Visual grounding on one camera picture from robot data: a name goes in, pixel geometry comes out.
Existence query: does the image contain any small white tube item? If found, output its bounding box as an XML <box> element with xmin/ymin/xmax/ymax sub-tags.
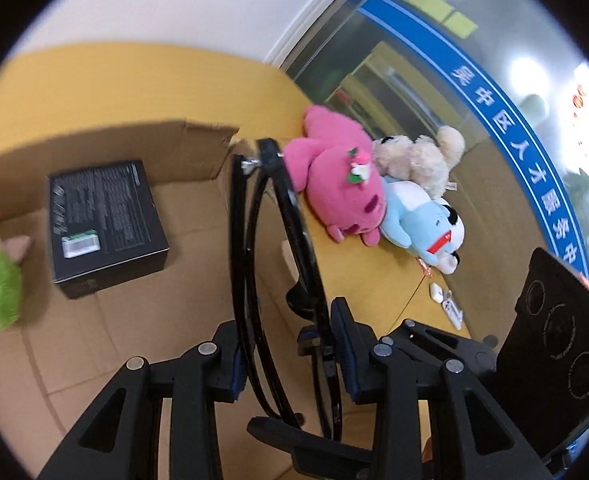
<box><xmin>429</xmin><ymin>283</ymin><xmax>464</xmax><ymax>330</ymax></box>

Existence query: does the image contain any black product box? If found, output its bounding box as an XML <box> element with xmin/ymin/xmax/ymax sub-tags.
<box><xmin>48</xmin><ymin>159</ymin><xmax>170</xmax><ymax>299</ymax></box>

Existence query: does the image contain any cardboard box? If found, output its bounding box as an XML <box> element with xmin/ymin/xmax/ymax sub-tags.
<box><xmin>0</xmin><ymin>120</ymin><xmax>249</xmax><ymax>479</ymax></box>

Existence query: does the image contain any pink plush toy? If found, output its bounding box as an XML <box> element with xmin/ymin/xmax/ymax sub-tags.
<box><xmin>282</xmin><ymin>105</ymin><xmax>386</xmax><ymax>247</ymax></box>

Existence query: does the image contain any beige teddy bear plush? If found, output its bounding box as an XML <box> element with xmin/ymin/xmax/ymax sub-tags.
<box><xmin>373</xmin><ymin>126</ymin><xmax>466</xmax><ymax>200</ymax></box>

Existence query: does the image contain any light blue dog plush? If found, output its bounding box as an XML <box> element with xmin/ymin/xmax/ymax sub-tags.
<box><xmin>379</xmin><ymin>178</ymin><xmax>465</xmax><ymax>275</ymax></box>

